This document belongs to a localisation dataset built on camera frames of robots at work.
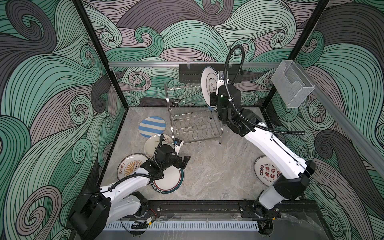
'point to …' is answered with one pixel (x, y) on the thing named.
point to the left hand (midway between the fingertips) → (183, 152)
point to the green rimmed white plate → (172, 181)
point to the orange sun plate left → (130, 164)
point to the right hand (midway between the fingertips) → (220, 86)
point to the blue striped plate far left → (150, 126)
